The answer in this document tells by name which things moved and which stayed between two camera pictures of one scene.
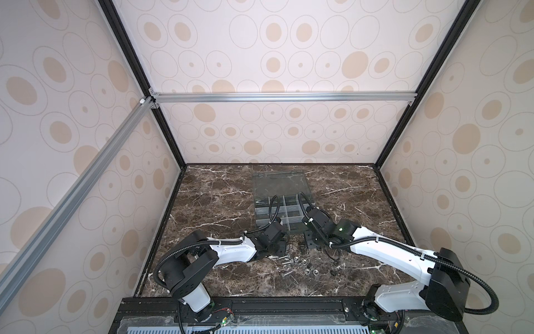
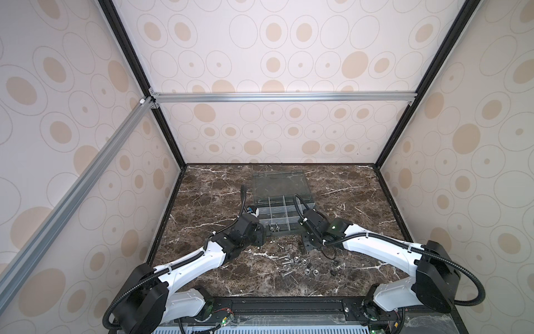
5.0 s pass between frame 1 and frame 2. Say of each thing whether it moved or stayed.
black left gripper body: moved
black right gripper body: stayed
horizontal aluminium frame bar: stayed
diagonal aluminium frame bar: stayed
